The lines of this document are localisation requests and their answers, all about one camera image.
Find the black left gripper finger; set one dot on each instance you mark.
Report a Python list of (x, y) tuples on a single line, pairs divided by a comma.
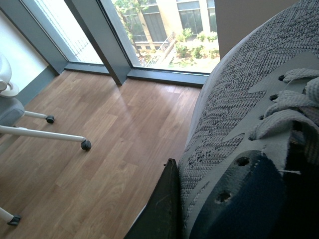
[(161, 216)]

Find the grey knit sneaker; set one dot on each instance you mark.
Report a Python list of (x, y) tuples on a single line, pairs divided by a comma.
[(250, 169)]

